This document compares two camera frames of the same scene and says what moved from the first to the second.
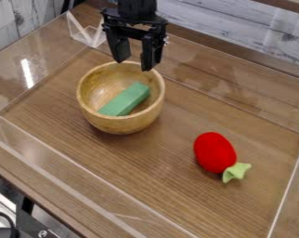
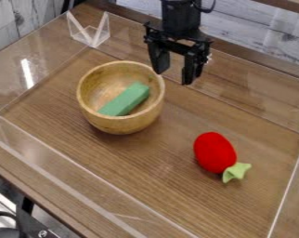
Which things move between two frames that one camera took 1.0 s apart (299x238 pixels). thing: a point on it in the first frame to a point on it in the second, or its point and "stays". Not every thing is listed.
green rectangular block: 135,92 stays
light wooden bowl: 119,96 stays
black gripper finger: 118,44 to 159,57
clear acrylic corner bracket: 89,35 stays
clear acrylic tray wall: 25,157 stays
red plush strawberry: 214,153 stays
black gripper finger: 150,50 to 192,68
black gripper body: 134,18 to 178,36
